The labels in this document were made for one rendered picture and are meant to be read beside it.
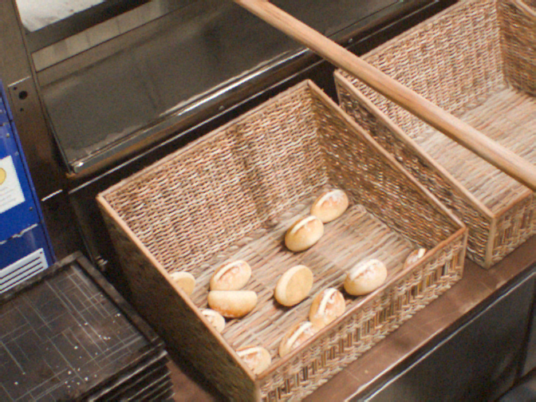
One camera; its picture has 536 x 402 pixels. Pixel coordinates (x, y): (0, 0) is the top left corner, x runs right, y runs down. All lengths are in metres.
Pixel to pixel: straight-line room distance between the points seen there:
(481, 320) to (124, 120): 0.85
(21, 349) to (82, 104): 0.45
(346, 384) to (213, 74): 0.65
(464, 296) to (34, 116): 0.92
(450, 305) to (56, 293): 0.78
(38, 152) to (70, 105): 0.10
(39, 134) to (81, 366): 0.43
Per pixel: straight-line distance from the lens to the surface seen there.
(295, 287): 1.87
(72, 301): 1.66
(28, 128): 1.69
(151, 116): 1.80
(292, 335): 1.78
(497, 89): 2.47
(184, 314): 1.74
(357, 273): 1.89
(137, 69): 1.77
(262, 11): 1.60
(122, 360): 1.54
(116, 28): 1.69
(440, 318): 1.90
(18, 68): 1.62
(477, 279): 1.98
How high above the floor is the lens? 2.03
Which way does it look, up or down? 43 degrees down
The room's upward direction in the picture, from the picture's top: 4 degrees counter-clockwise
